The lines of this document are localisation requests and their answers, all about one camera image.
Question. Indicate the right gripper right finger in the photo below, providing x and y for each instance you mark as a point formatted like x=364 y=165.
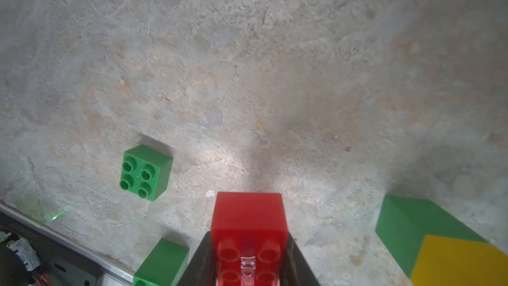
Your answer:
x=295 y=270

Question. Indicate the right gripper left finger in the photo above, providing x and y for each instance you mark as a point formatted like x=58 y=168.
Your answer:
x=201 y=270

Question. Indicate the red lego brick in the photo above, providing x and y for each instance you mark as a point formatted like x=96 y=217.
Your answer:
x=249 y=234

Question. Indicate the green lego brick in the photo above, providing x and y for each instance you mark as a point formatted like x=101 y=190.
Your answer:
x=145 y=172
x=404 y=222
x=164 y=266

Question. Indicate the yellow lego brick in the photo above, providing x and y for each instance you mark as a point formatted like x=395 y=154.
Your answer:
x=451 y=261

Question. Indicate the aluminium mounting rail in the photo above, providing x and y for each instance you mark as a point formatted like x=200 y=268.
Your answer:
x=115 y=272

